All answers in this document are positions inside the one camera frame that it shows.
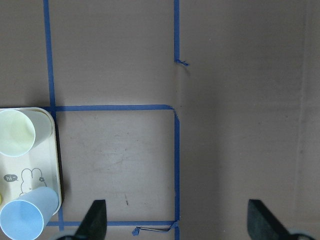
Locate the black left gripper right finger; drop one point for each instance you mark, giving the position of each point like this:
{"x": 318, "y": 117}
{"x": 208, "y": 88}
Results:
{"x": 262, "y": 224}

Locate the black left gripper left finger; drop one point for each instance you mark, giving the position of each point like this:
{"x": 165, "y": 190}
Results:
{"x": 94, "y": 224}

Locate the light blue plastic cup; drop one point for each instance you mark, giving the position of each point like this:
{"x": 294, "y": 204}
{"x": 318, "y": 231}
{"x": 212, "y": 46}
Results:
{"x": 26, "y": 217}

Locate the pale green plastic cup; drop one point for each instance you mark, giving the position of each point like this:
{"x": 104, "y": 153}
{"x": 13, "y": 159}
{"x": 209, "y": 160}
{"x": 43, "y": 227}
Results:
{"x": 23, "y": 130}

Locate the cream tray with bunny drawing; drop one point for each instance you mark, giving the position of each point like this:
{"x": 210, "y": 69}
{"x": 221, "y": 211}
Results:
{"x": 38, "y": 168}

